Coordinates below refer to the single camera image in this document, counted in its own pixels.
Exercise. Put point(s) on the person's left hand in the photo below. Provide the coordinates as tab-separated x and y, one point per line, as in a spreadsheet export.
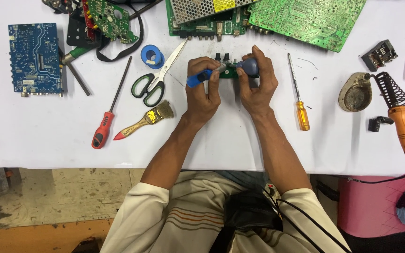
199	102

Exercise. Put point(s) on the person's right hand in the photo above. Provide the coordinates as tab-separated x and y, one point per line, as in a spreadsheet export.
260	93

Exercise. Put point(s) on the blue desoldering pump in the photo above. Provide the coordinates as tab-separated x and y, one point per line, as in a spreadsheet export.
250	66

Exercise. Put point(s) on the small green board with knobs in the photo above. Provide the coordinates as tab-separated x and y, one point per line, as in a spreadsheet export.
229	72

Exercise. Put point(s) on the black and green scissors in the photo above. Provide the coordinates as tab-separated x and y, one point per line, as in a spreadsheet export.
155	84

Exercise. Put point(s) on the blue solder spool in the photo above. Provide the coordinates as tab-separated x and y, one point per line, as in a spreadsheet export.
152	56

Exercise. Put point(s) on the green main circuit board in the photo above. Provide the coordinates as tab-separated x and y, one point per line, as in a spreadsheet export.
206	28

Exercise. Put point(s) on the large green circuit board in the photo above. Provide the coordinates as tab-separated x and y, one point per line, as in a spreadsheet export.
308	21

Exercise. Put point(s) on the perforated metal power supply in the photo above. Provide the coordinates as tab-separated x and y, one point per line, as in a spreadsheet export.
199	8

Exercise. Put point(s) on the soldering iron stand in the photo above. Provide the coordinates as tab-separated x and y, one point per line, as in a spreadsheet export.
355	93

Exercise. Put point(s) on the white power strip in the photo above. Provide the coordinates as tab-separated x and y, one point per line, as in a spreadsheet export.
271	191

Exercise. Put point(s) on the black pouch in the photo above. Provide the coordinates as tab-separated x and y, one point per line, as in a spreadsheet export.
250	210

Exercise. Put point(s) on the small black plastic part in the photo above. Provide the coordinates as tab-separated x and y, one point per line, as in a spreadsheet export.
376	123

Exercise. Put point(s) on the grey metal rod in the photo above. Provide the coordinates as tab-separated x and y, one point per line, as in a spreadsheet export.
79	80

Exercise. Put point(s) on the green board with red edge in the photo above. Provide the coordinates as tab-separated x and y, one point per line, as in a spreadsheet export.
109	19

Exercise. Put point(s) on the beige striped garment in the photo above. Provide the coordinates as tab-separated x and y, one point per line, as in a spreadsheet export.
174	221

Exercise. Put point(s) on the black electronic component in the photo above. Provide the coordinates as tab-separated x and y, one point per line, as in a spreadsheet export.
379	55

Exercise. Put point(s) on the pink stool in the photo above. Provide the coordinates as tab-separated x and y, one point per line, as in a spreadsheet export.
367	207

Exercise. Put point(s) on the blue circuit board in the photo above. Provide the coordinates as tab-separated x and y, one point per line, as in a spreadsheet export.
35	58

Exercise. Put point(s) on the black plastic bracket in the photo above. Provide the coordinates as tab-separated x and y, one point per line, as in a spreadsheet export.
79	33

